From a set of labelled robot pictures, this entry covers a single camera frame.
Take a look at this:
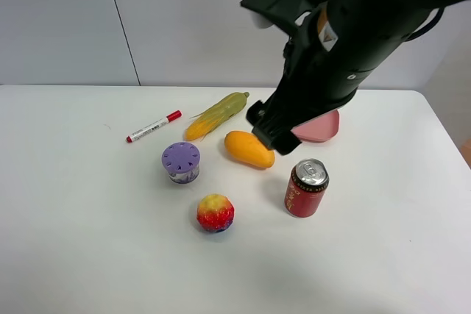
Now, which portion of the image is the pink plastic tray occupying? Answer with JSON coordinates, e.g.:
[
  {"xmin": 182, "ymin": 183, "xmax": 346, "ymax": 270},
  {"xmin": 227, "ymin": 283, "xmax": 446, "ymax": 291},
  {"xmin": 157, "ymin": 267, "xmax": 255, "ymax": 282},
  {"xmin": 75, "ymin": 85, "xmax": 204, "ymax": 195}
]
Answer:
[{"xmin": 292, "ymin": 110, "xmax": 340, "ymax": 143}]

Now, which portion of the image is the purple air freshener jar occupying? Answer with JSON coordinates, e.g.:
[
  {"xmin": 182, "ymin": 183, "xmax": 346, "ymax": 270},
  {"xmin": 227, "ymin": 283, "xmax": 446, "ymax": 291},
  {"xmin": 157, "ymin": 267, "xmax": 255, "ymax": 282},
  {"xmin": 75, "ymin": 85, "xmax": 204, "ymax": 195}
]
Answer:
[{"xmin": 161, "ymin": 142, "xmax": 200, "ymax": 184}]

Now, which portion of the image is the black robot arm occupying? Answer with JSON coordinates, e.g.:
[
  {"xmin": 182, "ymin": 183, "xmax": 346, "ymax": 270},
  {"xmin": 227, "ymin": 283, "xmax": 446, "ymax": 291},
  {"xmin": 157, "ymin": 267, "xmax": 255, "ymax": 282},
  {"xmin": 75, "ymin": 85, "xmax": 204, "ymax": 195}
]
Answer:
[{"xmin": 241, "ymin": 0, "xmax": 467, "ymax": 155}]

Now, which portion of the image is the black cable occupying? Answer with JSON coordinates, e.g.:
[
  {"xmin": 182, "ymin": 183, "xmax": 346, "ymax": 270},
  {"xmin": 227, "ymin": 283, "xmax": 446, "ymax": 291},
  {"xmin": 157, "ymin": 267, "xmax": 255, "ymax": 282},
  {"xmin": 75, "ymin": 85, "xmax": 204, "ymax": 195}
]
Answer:
[{"xmin": 404, "ymin": 7, "xmax": 445, "ymax": 42}]

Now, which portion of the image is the yellow mango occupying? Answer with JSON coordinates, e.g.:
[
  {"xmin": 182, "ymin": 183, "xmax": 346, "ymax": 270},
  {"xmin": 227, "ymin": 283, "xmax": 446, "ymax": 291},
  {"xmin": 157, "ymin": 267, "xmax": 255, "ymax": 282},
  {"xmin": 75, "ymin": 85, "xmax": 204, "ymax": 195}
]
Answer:
[{"xmin": 224, "ymin": 131, "xmax": 275, "ymax": 169}]

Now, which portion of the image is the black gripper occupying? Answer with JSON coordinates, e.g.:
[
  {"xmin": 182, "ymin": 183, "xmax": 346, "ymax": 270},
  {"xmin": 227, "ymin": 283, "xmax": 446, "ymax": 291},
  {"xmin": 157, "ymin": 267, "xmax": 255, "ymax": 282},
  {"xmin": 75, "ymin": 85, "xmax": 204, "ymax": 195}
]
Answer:
[{"xmin": 246, "ymin": 30, "xmax": 358, "ymax": 156}]

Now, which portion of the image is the rainbow spiky ball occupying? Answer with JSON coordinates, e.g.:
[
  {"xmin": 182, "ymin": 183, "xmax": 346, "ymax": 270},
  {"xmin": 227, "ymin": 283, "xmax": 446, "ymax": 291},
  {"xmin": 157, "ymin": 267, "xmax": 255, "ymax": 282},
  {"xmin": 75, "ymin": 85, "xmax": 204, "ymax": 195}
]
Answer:
[{"xmin": 196, "ymin": 193, "xmax": 235, "ymax": 233}]

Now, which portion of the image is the red soda can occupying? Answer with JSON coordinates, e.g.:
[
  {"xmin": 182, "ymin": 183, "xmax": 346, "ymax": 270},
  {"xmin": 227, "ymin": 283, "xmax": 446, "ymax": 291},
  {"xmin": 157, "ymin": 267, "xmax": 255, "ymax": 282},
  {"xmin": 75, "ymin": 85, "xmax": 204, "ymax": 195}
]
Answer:
[{"xmin": 284, "ymin": 158, "xmax": 330, "ymax": 218}]

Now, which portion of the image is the yellow corn cob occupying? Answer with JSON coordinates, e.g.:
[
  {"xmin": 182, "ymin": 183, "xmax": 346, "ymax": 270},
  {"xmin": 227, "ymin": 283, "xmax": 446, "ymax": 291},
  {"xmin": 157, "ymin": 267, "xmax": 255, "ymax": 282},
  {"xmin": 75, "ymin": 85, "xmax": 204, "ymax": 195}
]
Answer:
[{"xmin": 183, "ymin": 92, "xmax": 249, "ymax": 141}]

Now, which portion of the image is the red white marker pen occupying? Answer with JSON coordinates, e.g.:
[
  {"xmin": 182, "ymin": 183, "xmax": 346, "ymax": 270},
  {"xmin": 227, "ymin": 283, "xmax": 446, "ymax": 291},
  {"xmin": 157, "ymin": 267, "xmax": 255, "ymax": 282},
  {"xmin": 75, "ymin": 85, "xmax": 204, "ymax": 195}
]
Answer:
[{"xmin": 126, "ymin": 110, "xmax": 182, "ymax": 143}]

